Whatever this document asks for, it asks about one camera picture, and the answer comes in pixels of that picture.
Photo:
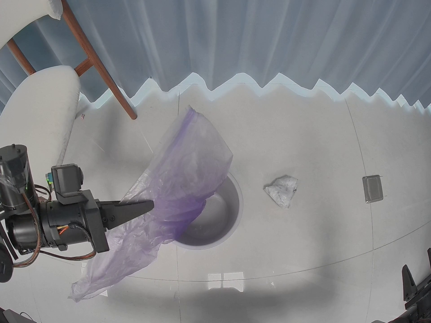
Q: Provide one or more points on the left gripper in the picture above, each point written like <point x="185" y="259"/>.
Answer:
<point x="77" y="219"/>

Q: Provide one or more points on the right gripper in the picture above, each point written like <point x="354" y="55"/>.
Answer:
<point x="425" y="294"/>

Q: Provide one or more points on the purple plastic bag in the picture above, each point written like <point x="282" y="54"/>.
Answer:
<point x="181" y="167"/>

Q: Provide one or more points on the white trash bin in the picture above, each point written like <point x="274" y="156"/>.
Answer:
<point x="232" y="207"/>

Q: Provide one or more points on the white paper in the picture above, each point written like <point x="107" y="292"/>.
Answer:
<point x="282" y="190"/>

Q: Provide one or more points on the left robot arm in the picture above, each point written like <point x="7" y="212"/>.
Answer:
<point x="16" y="180"/>

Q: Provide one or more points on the white padded wooden chair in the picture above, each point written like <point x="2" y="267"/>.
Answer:
<point x="40" y="113"/>

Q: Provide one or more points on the white curtain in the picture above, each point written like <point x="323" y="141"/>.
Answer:
<point x="235" y="29"/>

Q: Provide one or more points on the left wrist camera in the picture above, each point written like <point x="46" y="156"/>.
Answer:
<point x="67" y="178"/>

